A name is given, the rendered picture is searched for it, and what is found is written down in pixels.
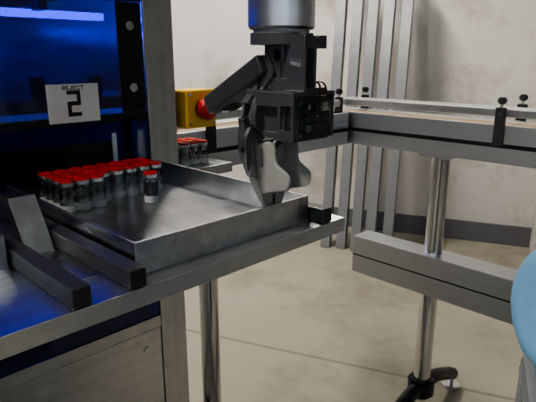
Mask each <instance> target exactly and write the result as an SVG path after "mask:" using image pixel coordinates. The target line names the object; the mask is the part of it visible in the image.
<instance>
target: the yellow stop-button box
mask: <svg viewBox="0 0 536 402"><path fill-rule="evenodd" d="M212 90H213V89H205V88H194V87H193V88H177V89H175V107H176V125H177V128H187V129H189V128H202V127H210V126H215V125H216V117H215V118H214V119H212V120H203V119H201V118H200V117H199V115H198V113H197V105H198V103H199V102H200V101H201V100H202V99H204V97H205V96H206V95H207V94H208V93H209V92H211V91H212Z"/></svg>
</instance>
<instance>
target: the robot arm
mask: <svg viewBox="0 0 536 402"><path fill-rule="evenodd" d="M315 9H316V0H248V27H249V29H250V30H253V31H254V32H253V33H250V44H251V45H264V46H265V55H256V56H254V57H253V58H252V59H250V60H249V61H248V62H247V63H246V64H245V65H244V66H242V67H241V68H240V69H238V70H237V71H236V72H235V73H233V74H232V75H231V76H229V77H228V78H227V79H226V80H225V81H224V82H222V83H221V84H220V85H218V86H217V87H216V88H215V89H213V90H212V91H211V92H209V93H208V94H207V95H206V96H205V97H204V102H205V104H206V106H207V111H208V112H209V113H210V114H213V113H231V112H235V111H236V110H238V109H239V108H241V107H242V112H241V117H239V118H238V152H239V155H240V158H241V161H242V164H243V167H244V169H245V172H246V175H247V176H248V177H249V179H250V183H251V185H252V187H253V189H254V191H255V193H256V195H257V197H258V199H259V200H260V202H261V204H262V205H263V206H264V207H265V206H268V205H271V204H275V203H280V202H281V201H282V199H283V197H284V194H285V192H286V191H288V190H289V189H290V188H296V187H306V186H308V185H309V184H310V182H311V171H310V170H309V169H308V168H307V167H306V166H305V165H304V164H302V163H301V161H300V160H299V156H298V154H299V147H298V142H302V141H307V140H316V139H321V138H326V137H328V136H333V114H334V92H335V90H327V87H326V84H325V83H324V82H322V81H316V71H317V49H326V46H327V36H325V35H317V36H314V35H313V33H310V32H309V31H310V30H313V29H314V28H315ZM319 82H321V83H322V84H323V85H324V86H325V87H323V88H321V85H320V83H319ZM316 83H318V85H319V88H316ZM329 103H330V113H329ZM265 137H269V138H274V141H273V142H270V141H266V142H264V143H263V142H262V140H264V139H265ZM510 308H511V316H512V321H513V326H514V331H515V334H516V337H517V339H518V343H519V344H520V347H521V349H522V351H523V353H524V354H525V355H526V356H527V357H529V358H530V360H531V361H532V363H533V364H534V368H535V374H536V249H535V250H533V251H532V252H531V253H530V254H529V255H528V256H527V257H526V259H525V260H524V261H523V262H522V264H521V266H520V267H519V268H518V271H517V274H516V275H515V278H514V282H513V286H512V291H511V297H510Z"/></svg>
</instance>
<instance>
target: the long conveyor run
mask: <svg viewBox="0 0 536 402"><path fill-rule="evenodd" d="M368 90H369V88H368V87H363V88H362V91H363V92H364V94H362V95H361V97H343V96H341V94H342V93H343V89H336V94H337V96H334V100H339V101H341V102H340V106H338V107H334V113H340V112H348V113H349V135H348V143H351V144H361V145H368V146H373V147H379V148H391V149H396V150H402V151H408V152H419V153H425V154H432V155H438V156H448V157H455V158H460V159H466V160H478V161H483V162H489V163H496V164H506V165H512V166H519V167H525V168H536V122H529V121H526V119H530V120H536V108H528V104H525V101H526V100H528V96H527V94H521V96H519V100H521V101H522V103H521V104H518V105H517V107H506V106H504V105H505V104H506V103H507V98H506V97H500V98H498V103H499V104H500V106H493V105H480V104H456V103H443V102H431V101H417V100H393V99H380V98H369V95H366V92H368ZM343 104H344V105H355V106H360V108H351V107H343ZM369 107H376V108H396V109H407V110H416V111H427V112H447V113H458V114H468V115H479V116H494V117H495V118H494V119H490V118H480V117H469V116H450V115H440V114H430V113H420V112H401V111H391V110H380V109H370V108H369ZM507 117H510V118H515V120H506V118H507Z"/></svg>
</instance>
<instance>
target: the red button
mask: <svg viewBox="0 0 536 402"><path fill-rule="evenodd" d="M197 113H198V115H199V117H200V118H201V119H203V120H212V119H214V118H215V117H216V115H217V113H213V114H210V113H209V112H208V111H207V106H206V104H205V102H204V99H202V100H201V101H200V102H199V103H198V105H197Z"/></svg>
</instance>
